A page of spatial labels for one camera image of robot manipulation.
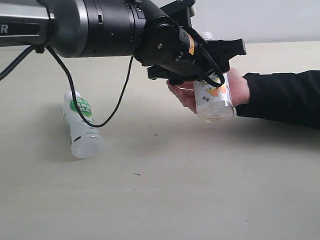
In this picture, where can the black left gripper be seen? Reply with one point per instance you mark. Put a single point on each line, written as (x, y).
(209, 57)

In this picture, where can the clear bottle butterfly label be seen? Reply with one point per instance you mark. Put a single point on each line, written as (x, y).
(213, 103)

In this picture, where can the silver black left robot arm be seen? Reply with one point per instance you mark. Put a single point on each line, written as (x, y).
(160, 38)

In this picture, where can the black sleeved forearm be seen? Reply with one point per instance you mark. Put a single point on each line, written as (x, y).
(289, 98)

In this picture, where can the white bottle green label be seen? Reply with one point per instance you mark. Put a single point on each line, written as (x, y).
(85, 140)

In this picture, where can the person's open bare hand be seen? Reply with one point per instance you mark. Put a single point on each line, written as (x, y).
(238, 88)

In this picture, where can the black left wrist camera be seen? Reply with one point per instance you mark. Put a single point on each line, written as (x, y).
(180, 11)

